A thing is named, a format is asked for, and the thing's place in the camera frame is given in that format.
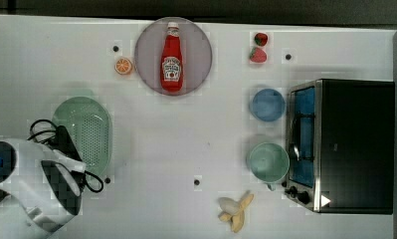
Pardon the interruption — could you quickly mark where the orange slice toy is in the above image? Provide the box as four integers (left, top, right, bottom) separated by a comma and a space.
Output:
114, 57, 133, 75

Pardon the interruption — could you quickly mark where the grey round plate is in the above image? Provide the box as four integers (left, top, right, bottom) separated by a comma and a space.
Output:
134, 17, 212, 96

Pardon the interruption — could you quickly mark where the red ketchup bottle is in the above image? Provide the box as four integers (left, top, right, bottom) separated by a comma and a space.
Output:
160, 22, 184, 93

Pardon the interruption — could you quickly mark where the peeled banana toy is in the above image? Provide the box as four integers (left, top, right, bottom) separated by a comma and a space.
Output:
218, 193, 254, 233

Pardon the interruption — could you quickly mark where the green mug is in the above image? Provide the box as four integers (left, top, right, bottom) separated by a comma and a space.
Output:
246, 142, 290, 191

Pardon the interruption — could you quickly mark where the green strainer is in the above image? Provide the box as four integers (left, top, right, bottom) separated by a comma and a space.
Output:
52, 90, 112, 175

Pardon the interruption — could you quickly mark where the red strawberry toy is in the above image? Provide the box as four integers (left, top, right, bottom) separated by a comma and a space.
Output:
254, 33, 269, 47

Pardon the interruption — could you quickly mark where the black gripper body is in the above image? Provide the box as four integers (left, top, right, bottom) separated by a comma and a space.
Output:
49, 125, 82, 161

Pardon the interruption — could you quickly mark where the black toaster oven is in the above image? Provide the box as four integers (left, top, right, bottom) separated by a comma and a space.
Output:
283, 79, 395, 214

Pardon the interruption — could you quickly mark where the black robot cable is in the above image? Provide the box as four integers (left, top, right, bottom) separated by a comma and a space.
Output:
27, 119, 104, 194

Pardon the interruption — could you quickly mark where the blue bowl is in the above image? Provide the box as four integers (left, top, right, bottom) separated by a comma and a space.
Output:
250, 89, 286, 122

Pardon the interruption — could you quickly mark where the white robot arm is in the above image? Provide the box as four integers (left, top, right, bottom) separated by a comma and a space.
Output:
0, 125, 86, 239

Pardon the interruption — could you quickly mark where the pink strawberry half toy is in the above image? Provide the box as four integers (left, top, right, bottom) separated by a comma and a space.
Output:
249, 47, 268, 63

